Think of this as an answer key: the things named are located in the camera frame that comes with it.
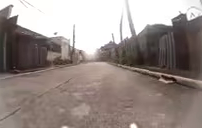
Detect overhead wires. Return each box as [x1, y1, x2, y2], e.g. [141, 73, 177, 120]
[17, 0, 45, 15]

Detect concrete kerb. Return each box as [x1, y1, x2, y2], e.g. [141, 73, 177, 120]
[0, 63, 78, 83]
[108, 61, 202, 94]

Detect bushes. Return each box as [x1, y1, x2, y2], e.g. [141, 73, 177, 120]
[52, 56, 72, 66]

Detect white building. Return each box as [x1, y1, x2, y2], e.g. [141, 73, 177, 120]
[46, 35, 72, 63]

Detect grey concrete road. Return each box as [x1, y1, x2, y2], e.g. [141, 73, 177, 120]
[0, 61, 202, 128]

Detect row of dark buildings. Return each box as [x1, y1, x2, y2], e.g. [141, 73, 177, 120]
[117, 12, 202, 82]

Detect dark low building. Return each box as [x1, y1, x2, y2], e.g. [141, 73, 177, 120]
[0, 4, 51, 75]

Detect leaning pole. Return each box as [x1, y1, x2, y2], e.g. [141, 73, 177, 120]
[124, 0, 139, 38]

